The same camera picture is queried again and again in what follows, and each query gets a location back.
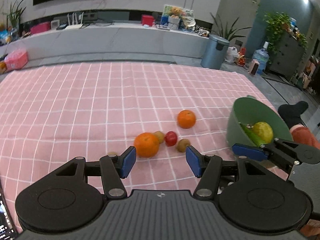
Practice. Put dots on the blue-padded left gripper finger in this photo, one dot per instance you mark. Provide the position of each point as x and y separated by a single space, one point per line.
113 169

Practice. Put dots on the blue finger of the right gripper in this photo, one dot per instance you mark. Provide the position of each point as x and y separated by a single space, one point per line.
254 153

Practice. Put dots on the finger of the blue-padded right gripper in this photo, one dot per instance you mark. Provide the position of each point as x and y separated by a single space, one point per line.
208 169

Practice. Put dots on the green cucumber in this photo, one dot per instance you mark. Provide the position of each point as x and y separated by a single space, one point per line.
253 137

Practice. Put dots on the large green-yellow pomelo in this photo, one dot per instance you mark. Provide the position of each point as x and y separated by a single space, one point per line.
264 131

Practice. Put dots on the orange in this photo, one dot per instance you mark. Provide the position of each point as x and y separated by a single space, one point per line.
186 119
147 145

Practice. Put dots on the red tomato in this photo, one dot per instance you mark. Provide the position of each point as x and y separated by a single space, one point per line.
170 138

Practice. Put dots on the green colander bowl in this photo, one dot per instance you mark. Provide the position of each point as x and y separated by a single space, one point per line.
248 111

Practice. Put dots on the black sock foot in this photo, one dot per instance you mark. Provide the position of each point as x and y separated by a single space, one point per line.
291 114

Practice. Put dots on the pink checkered cloth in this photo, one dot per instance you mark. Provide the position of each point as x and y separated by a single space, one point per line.
52 114

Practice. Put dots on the small pink heater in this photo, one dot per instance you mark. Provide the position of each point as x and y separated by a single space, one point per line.
253 67

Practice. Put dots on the grey drawer cabinet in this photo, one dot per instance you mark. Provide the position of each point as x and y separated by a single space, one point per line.
288 56

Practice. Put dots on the blue water jug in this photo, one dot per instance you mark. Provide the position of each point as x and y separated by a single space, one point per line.
262 56

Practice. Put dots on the white plastic bag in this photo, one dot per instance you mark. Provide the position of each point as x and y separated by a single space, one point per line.
231 55

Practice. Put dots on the blue-grey trash bin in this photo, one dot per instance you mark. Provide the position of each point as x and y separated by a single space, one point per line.
215 52

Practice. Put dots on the potted plant behind bin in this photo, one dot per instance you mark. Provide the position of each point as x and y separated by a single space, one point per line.
226 31

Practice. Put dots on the smartphone on cloth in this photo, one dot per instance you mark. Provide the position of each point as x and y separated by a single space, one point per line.
8 230

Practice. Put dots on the pink storage box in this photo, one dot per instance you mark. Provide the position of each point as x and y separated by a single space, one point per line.
16 60

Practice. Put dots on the red box on shelf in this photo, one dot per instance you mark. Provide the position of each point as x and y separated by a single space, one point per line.
147 20

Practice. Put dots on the white wifi router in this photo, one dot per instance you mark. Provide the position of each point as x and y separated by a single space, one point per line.
75 21

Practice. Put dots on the pink box on shelf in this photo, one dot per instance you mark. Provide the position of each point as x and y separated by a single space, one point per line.
40 28

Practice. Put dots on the teddy bear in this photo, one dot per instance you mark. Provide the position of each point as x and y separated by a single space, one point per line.
175 12

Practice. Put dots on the potted plant left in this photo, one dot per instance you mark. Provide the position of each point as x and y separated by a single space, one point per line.
14 17

